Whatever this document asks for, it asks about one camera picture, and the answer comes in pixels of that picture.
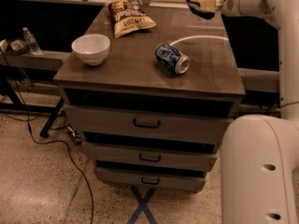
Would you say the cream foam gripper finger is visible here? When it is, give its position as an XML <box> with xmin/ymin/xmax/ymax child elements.
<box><xmin>200</xmin><ymin>0</ymin><xmax>223</xmax><ymax>13</ymax></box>

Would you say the dark blue snack bar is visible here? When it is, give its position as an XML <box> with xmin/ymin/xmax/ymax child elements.
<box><xmin>186</xmin><ymin>0</ymin><xmax>215</xmax><ymax>20</ymax></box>

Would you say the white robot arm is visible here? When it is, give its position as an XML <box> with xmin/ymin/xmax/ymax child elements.
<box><xmin>212</xmin><ymin>0</ymin><xmax>299</xmax><ymax>224</ymax></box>

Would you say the blue soda can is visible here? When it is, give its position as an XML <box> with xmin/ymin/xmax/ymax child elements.
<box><xmin>155</xmin><ymin>43</ymin><xmax>191</xmax><ymax>75</ymax></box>

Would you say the brown chip bag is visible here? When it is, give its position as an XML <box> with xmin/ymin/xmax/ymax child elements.
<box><xmin>107</xmin><ymin>0</ymin><xmax>156</xmax><ymax>38</ymax></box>

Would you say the grey drawer cabinet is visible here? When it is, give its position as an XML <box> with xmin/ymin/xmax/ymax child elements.
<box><xmin>54</xmin><ymin>7</ymin><xmax>245</xmax><ymax>178</ymax></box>

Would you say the white bowl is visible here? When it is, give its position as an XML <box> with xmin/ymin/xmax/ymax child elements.
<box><xmin>71</xmin><ymin>34</ymin><xmax>110</xmax><ymax>65</ymax></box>

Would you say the top grey drawer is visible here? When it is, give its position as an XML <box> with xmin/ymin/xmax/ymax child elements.
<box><xmin>64</xmin><ymin>105</ymin><xmax>233</xmax><ymax>144</ymax></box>

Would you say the grey drawer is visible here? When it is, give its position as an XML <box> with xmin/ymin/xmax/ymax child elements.
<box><xmin>94</xmin><ymin>167</ymin><xmax>206</xmax><ymax>192</ymax></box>
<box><xmin>64</xmin><ymin>105</ymin><xmax>233</xmax><ymax>144</ymax></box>
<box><xmin>82</xmin><ymin>142</ymin><xmax>217</xmax><ymax>172</ymax></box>

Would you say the grey side bench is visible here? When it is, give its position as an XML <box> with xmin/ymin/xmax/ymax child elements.
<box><xmin>0</xmin><ymin>50</ymin><xmax>69</xmax><ymax>71</ymax></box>

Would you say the middle grey drawer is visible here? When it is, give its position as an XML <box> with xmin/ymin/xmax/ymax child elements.
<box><xmin>82</xmin><ymin>142</ymin><xmax>217</xmax><ymax>172</ymax></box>

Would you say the clear water bottle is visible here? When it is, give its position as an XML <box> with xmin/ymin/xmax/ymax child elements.
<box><xmin>22</xmin><ymin>27</ymin><xmax>41</xmax><ymax>55</ymax></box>

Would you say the small round tray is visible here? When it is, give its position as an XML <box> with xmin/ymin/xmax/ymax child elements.
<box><xmin>0</xmin><ymin>39</ymin><xmax>27</xmax><ymax>56</ymax></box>

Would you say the bottom grey drawer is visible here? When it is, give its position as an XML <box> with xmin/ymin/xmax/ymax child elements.
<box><xmin>94</xmin><ymin>167</ymin><xmax>206</xmax><ymax>192</ymax></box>

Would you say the black floor cable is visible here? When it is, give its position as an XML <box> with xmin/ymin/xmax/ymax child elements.
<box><xmin>0</xmin><ymin>49</ymin><xmax>95</xmax><ymax>224</ymax></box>

